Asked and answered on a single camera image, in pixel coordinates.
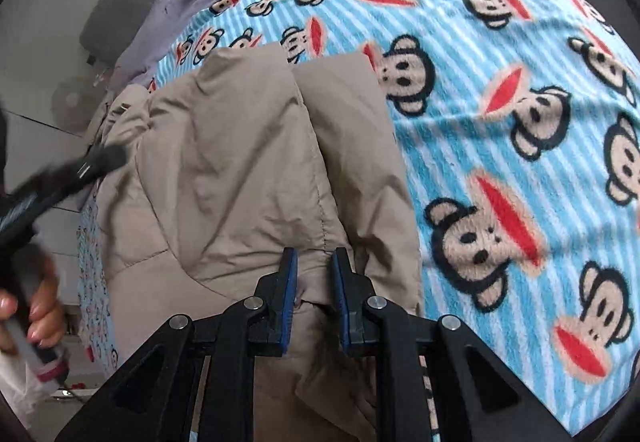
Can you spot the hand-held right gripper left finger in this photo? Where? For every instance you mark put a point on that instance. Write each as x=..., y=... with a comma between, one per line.
x=289, y=302

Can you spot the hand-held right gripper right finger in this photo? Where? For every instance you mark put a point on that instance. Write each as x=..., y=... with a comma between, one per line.
x=342, y=302

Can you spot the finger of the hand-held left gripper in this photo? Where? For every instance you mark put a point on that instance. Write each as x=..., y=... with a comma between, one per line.
x=97, y=164

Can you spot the beige down jacket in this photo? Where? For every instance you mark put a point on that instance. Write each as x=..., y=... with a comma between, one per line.
x=225, y=171

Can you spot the person's left hand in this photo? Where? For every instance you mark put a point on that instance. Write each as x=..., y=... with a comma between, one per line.
x=47, y=314

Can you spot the purple duvet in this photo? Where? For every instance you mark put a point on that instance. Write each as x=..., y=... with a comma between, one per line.
x=150, y=39

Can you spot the blue monkey-print blanket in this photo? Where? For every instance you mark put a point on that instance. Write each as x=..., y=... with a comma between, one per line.
x=450, y=71

